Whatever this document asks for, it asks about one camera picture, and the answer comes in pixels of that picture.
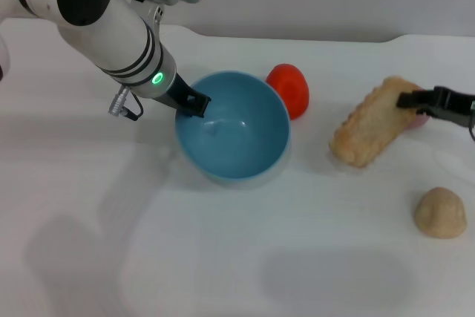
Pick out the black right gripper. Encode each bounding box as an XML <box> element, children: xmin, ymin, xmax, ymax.
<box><xmin>396</xmin><ymin>85</ymin><xmax>475</xmax><ymax>127</ymax></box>

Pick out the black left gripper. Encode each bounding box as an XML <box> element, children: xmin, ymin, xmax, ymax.
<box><xmin>154</xmin><ymin>72</ymin><xmax>212</xmax><ymax>119</ymax></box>

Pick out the blue bowl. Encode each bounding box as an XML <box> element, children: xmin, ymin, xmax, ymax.
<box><xmin>174</xmin><ymin>70</ymin><xmax>291</xmax><ymax>185</ymax></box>

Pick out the orange striped long bread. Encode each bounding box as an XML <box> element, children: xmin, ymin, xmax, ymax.
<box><xmin>328</xmin><ymin>76</ymin><xmax>425</xmax><ymax>169</ymax></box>

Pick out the beige round bread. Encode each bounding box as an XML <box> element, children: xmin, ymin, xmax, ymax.
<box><xmin>414</xmin><ymin>186</ymin><xmax>468</xmax><ymax>238</ymax></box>

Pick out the pink peach toy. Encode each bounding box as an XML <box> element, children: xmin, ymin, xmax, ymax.
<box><xmin>407</xmin><ymin>88</ymin><xmax>431</xmax><ymax>131</ymax></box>

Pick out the red pear toy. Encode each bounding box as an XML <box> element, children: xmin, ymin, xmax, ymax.
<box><xmin>265</xmin><ymin>63</ymin><xmax>310</xmax><ymax>120</ymax></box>

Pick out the grey cable with metal plug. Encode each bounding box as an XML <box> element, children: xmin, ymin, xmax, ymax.
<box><xmin>107</xmin><ymin>85</ymin><xmax>144</xmax><ymax>122</ymax></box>

